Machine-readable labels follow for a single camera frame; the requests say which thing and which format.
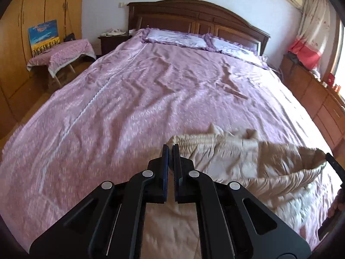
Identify beige quilted down coat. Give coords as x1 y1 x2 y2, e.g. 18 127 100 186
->
141 124 326 258

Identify person's right hand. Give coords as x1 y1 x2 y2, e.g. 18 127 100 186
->
328 188 345 218

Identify pink floral bedspread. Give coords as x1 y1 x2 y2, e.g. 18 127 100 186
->
1 30 341 250

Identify brown wooden dresser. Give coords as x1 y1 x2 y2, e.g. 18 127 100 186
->
279 54 344 160

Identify red items on windowsill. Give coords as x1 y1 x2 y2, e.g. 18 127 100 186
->
326 73 341 94

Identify window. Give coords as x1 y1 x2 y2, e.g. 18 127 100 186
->
330 16 344 101

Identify right purple ruffled pillow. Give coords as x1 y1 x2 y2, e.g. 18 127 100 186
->
204 33 270 69

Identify purple ruffled pillow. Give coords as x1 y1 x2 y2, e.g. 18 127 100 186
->
143 28 209 50
204 33 270 69

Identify stool with pink cloth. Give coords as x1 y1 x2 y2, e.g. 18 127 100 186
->
26 39 96 88

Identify dark wooden nightstand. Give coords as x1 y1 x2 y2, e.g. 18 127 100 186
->
98 29 132 55

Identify left purple ruffled pillow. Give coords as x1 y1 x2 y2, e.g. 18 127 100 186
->
143 28 209 50

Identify red and cream curtain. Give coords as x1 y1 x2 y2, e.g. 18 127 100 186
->
288 0 330 69

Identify blue yellow painting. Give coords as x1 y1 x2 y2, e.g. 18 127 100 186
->
28 19 60 57

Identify dark wooden headboard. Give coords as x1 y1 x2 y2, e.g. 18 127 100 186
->
128 0 270 55

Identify yellow wooden wardrobe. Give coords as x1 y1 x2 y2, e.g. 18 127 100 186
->
1 0 82 137

